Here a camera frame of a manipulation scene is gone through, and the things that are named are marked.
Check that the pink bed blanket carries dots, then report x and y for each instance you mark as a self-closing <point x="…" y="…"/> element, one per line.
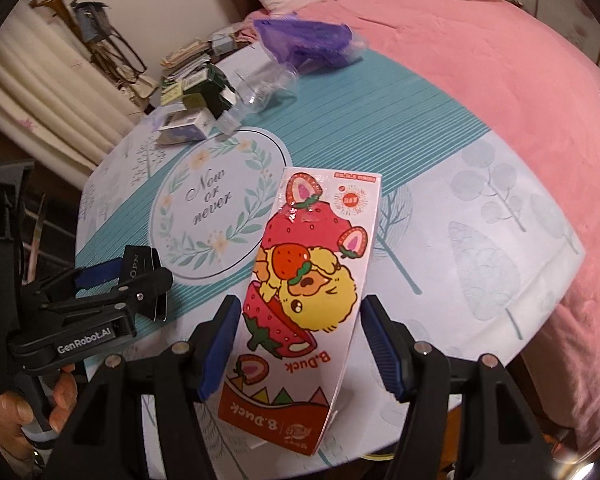
<point x="505" y="60"/>

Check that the stack of papers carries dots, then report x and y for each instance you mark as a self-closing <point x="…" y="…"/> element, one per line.
<point x="185" y="57"/>

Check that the strawberry duck print carton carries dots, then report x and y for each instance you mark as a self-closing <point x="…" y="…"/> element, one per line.
<point x="305" y="260"/>

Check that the blue grey hanging bag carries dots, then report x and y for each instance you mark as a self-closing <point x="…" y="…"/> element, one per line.
<point x="91" y="22"/>

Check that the purple plastic bag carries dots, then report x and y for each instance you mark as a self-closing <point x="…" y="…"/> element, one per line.
<point x="305" y="40"/>

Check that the white and purple small box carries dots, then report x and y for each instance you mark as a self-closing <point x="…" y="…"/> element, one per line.
<point x="185" y="127"/>

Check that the person's left hand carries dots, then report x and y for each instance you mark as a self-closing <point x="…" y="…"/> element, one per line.
<point x="65" y="395"/>

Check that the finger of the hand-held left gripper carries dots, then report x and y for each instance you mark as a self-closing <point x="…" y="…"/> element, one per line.
<point x="105" y="297"/>
<point x="100" y="272"/>

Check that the dark green box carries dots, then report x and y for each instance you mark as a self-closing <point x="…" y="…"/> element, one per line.
<point x="212" y="87"/>

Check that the wooden coat rack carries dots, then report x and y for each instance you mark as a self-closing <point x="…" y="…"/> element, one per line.
<point x="120" y="50"/>

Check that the round table with printed cloth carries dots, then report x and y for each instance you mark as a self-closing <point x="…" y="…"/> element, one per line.
<point x="430" y="160"/>

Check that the clear plastic bottle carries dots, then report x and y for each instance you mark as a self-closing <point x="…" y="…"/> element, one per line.
<point x="265" y="87"/>

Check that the white curtain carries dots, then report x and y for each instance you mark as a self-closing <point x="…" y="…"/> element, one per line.
<point x="40" y="95"/>

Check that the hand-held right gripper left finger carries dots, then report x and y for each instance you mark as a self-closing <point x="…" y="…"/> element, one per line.
<point x="215" y="350"/>

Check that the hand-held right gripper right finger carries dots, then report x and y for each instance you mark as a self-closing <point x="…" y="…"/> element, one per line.
<point x="382" y="350"/>

